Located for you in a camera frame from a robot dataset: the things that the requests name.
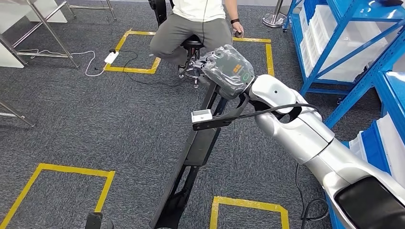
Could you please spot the white panel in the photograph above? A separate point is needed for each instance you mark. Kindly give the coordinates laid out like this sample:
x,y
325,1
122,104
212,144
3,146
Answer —
x,y
53,14
9,58

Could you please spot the person's hand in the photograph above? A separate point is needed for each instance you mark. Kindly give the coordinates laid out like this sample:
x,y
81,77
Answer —
x,y
239,29

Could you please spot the person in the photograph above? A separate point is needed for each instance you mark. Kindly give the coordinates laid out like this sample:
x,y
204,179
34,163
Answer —
x,y
196,31

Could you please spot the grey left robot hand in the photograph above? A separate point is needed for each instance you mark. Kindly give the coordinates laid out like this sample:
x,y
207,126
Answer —
x,y
93,221

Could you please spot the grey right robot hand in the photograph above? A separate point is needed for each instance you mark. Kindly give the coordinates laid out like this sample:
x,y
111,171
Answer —
x,y
227,69

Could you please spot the large white plastic crate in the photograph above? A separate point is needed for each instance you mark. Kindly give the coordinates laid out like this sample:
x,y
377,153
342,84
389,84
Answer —
x,y
348,47

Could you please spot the yellow floor tape square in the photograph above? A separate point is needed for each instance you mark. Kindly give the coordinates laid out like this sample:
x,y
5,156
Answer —
x,y
246,204

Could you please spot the black stool with chrome base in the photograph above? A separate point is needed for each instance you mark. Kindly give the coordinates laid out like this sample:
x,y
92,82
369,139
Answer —
x,y
191,42

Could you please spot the white power strip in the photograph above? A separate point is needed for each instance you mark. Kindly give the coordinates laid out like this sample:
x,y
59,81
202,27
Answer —
x,y
111,57

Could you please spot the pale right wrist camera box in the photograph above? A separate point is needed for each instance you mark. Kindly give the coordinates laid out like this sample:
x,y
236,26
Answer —
x,y
202,116

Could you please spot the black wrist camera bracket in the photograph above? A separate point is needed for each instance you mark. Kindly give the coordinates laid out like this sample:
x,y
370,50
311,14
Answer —
x,y
215,121

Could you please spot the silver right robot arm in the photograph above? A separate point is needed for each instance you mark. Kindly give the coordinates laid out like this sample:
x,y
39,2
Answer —
x,y
300,136

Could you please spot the black plastic frame part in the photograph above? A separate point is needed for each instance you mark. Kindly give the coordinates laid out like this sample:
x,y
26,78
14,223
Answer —
x,y
202,148

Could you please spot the chrome stanchion base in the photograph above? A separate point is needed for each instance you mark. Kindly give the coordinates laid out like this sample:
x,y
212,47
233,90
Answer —
x,y
273,20

